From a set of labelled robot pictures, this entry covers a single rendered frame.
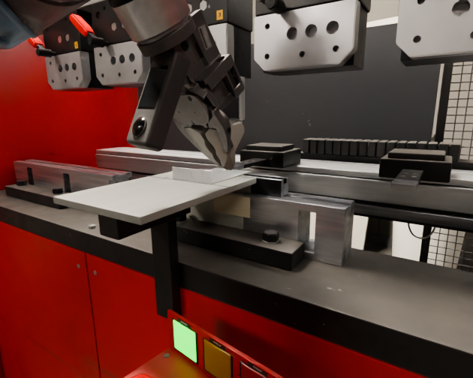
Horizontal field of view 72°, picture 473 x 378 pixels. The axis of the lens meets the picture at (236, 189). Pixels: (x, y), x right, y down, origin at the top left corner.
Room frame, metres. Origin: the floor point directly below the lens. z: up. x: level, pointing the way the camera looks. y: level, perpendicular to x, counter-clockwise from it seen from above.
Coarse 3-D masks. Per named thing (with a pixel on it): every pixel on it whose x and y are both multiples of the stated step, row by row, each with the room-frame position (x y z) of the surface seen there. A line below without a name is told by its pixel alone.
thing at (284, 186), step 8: (256, 176) 0.58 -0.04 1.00; (264, 176) 0.58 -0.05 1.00; (272, 176) 0.57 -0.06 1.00; (256, 184) 0.57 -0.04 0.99; (264, 184) 0.56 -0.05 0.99; (272, 184) 0.55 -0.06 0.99; (280, 184) 0.54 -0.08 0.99; (256, 192) 0.57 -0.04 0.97; (264, 192) 0.56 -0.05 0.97; (272, 192) 0.55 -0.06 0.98; (280, 192) 0.54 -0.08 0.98
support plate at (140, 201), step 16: (160, 176) 0.59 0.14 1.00; (240, 176) 0.58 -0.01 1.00; (80, 192) 0.47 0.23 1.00; (96, 192) 0.47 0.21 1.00; (112, 192) 0.46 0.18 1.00; (128, 192) 0.46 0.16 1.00; (144, 192) 0.46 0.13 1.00; (160, 192) 0.46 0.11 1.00; (176, 192) 0.46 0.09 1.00; (192, 192) 0.46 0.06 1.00; (208, 192) 0.46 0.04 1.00; (224, 192) 0.48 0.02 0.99; (80, 208) 0.41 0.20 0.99; (96, 208) 0.39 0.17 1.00; (112, 208) 0.38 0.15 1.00; (128, 208) 0.38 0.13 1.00; (144, 208) 0.38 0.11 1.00; (160, 208) 0.38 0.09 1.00; (176, 208) 0.39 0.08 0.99
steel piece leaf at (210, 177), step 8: (176, 168) 0.55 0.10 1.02; (184, 168) 0.54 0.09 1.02; (176, 176) 0.55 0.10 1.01; (184, 176) 0.54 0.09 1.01; (192, 176) 0.53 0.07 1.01; (200, 176) 0.52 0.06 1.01; (208, 176) 0.52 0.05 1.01; (216, 176) 0.57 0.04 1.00; (224, 176) 0.57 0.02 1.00; (232, 176) 0.57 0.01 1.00
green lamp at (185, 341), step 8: (176, 328) 0.39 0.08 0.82; (184, 328) 0.38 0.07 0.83; (176, 336) 0.39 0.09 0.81; (184, 336) 0.38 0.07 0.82; (192, 336) 0.37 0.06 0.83; (176, 344) 0.39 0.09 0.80; (184, 344) 0.38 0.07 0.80; (192, 344) 0.37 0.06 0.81; (184, 352) 0.38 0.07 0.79; (192, 352) 0.37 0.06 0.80
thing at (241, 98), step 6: (234, 78) 0.60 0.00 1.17; (240, 96) 0.60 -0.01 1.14; (234, 102) 0.60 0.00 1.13; (240, 102) 0.60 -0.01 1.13; (228, 108) 0.60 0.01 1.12; (234, 108) 0.60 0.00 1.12; (240, 108) 0.60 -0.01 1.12; (228, 114) 0.60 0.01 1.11; (234, 114) 0.60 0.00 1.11; (240, 114) 0.60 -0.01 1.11; (234, 120) 0.61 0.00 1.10; (240, 120) 0.60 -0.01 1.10
